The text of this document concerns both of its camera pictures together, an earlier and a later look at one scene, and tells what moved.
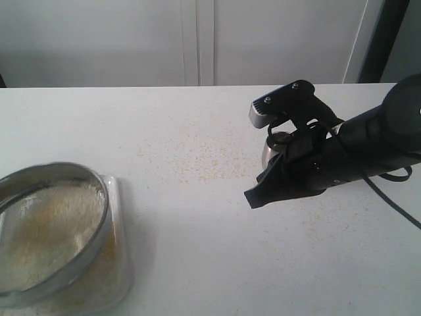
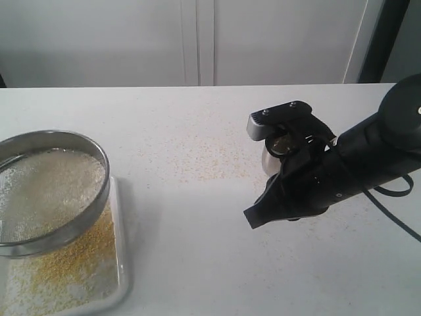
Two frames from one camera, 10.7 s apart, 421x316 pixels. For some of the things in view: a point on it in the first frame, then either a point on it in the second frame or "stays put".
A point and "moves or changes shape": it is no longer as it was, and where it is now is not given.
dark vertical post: (383, 39) stays put
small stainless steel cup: (275, 142) stays put
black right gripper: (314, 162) -> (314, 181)
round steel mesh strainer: (53, 220) moves or changes shape
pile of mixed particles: (45, 230) -> (45, 192)
